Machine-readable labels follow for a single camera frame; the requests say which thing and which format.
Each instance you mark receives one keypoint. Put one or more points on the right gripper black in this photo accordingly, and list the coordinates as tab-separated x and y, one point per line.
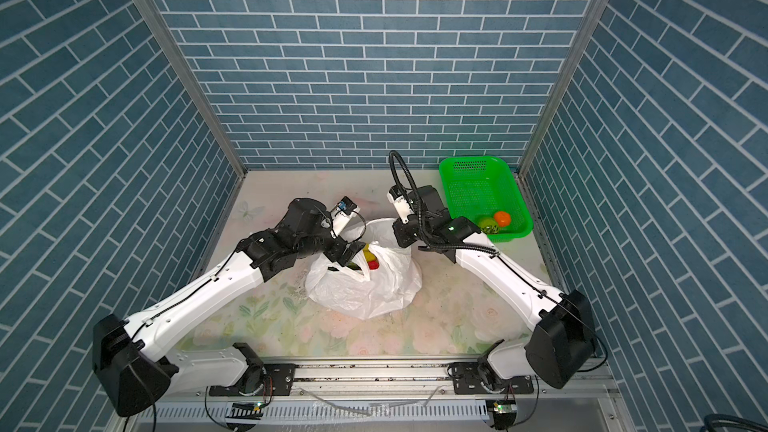
403	238

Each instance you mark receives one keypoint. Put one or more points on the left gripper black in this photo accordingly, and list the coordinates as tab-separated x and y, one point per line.
337	254

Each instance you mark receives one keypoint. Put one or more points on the green plastic basket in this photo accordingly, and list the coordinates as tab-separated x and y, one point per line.
479	186

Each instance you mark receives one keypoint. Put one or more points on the white plastic bag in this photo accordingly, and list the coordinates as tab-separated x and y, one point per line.
356	291

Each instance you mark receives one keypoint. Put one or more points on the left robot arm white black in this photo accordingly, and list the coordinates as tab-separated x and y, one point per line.
134	357

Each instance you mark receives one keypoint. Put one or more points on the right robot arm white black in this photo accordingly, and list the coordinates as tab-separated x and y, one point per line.
562	327

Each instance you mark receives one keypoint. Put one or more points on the green toy fruit in basket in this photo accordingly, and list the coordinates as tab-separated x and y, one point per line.
488	225

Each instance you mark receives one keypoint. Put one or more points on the orange toy fruit in basket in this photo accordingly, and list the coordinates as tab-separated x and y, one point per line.
502	219

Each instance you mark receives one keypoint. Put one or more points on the left controller board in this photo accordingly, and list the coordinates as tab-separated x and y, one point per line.
243	416

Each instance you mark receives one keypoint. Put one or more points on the controller board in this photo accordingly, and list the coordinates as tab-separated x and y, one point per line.
243	416
502	414

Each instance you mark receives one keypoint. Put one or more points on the right controller board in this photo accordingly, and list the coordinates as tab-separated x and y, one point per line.
502	414

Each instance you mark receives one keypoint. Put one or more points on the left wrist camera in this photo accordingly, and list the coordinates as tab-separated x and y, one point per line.
342	214

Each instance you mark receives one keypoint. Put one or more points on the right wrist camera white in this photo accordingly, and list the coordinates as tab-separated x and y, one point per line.
400	202

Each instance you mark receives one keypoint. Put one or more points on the aluminium mounting rail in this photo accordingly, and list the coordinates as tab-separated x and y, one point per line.
400	379

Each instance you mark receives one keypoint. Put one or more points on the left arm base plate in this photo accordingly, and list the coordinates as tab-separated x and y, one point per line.
270	380

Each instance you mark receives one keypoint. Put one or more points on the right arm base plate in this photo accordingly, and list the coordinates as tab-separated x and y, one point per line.
474	378

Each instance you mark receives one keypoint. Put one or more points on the white vented cable duct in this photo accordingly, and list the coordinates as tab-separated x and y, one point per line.
316	412

